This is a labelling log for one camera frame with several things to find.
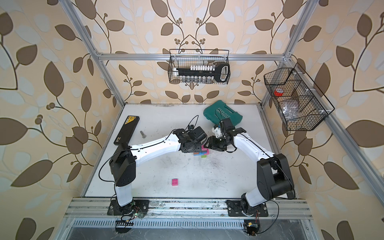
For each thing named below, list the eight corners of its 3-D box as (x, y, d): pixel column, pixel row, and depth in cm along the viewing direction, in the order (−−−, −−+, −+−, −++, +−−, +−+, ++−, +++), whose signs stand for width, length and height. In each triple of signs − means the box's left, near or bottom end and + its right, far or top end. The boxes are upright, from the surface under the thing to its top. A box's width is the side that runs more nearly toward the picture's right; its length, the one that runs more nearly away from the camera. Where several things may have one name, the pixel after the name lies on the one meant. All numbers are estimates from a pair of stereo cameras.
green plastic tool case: (223, 132, 103) (223, 129, 100) (201, 114, 115) (202, 110, 111) (241, 118, 112) (243, 114, 109) (220, 102, 123) (221, 98, 120)
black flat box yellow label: (115, 145, 101) (112, 142, 98) (129, 118, 117) (128, 115, 114) (127, 146, 101) (125, 143, 98) (140, 119, 116) (138, 116, 113)
